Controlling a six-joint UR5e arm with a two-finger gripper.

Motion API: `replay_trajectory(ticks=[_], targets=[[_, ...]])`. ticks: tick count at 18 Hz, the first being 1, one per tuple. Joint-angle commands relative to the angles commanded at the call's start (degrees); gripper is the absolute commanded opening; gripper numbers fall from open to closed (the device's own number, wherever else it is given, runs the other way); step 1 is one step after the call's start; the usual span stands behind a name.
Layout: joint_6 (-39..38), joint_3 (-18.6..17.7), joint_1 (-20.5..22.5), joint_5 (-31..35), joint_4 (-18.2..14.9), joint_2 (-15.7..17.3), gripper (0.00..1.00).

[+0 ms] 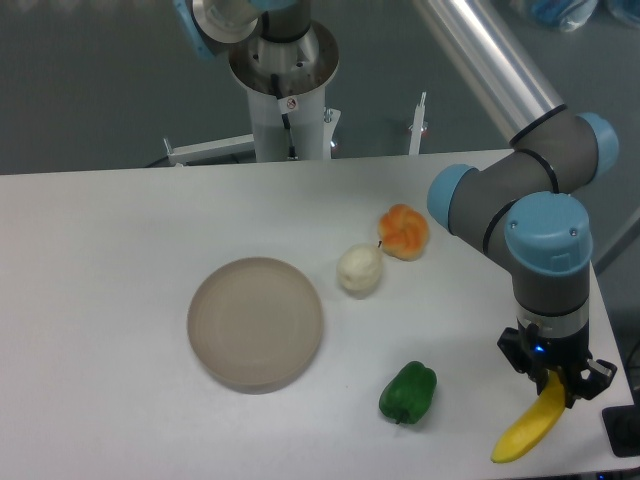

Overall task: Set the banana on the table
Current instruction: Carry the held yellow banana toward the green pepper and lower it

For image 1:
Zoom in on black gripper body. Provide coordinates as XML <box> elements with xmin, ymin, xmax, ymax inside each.
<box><xmin>516</xmin><ymin>305</ymin><xmax>590</xmax><ymax>371</ymax></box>

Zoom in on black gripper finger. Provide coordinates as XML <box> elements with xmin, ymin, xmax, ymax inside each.
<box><xmin>563</xmin><ymin>358</ymin><xmax>616</xmax><ymax>407</ymax></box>
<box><xmin>497</xmin><ymin>327</ymin><xmax>546</xmax><ymax>395</ymax></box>

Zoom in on yellow banana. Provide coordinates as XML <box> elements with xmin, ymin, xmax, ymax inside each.
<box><xmin>490</xmin><ymin>371</ymin><xmax>565</xmax><ymax>464</ymax></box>

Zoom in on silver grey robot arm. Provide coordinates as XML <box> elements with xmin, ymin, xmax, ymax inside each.
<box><xmin>174</xmin><ymin>1</ymin><xmax>619</xmax><ymax>406</ymax></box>

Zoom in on black device at edge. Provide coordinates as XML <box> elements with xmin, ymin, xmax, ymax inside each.
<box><xmin>602</xmin><ymin>405</ymin><xmax>639</xmax><ymax>458</ymax></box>

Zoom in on green bell pepper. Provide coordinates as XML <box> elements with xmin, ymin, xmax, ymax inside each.
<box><xmin>378</xmin><ymin>361</ymin><xmax>438</xmax><ymax>425</ymax></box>

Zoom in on orange bread roll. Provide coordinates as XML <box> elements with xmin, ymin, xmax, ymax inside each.
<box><xmin>377</xmin><ymin>204</ymin><xmax>429</xmax><ymax>261</ymax></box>

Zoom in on white pear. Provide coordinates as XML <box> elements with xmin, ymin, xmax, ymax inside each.
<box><xmin>336</xmin><ymin>243</ymin><xmax>383</xmax><ymax>298</ymax></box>

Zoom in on beige round plate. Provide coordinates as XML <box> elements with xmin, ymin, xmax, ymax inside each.
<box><xmin>187</xmin><ymin>257</ymin><xmax>324</xmax><ymax>394</ymax></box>

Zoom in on blue plastic bag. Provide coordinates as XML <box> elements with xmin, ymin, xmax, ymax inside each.
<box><xmin>509</xmin><ymin>0</ymin><xmax>639</xmax><ymax>33</ymax></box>

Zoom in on white metal bracket right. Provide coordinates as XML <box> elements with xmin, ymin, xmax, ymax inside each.
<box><xmin>408</xmin><ymin>91</ymin><xmax>428</xmax><ymax>156</ymax></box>

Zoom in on white metal bracket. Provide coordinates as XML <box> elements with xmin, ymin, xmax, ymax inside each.
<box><xmin>408</xmin><ymin>91</ymin><xmax>428</xmax><ymax>156</ymax></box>
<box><xmin>163</xmin><ymin>134</ymin><xmax>254</xmax><ymax>166</ymax></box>

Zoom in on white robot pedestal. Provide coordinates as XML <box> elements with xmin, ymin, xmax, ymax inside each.
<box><xmin>229</xmin><ymin>21</ymin><xmax>340</xmax><ymax>163</ymax></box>

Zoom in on white metal bracket left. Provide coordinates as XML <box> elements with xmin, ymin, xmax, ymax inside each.
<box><xmin>163</xmin><ymin>134</ymin><xmax>254</xmax><ymax>166</ymax></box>

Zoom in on black cable on pedestal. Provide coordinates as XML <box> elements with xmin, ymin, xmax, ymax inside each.
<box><xmin>269</xmin><ymin>72</ymin><xmax>301</xmax><ymax>161</ymax></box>

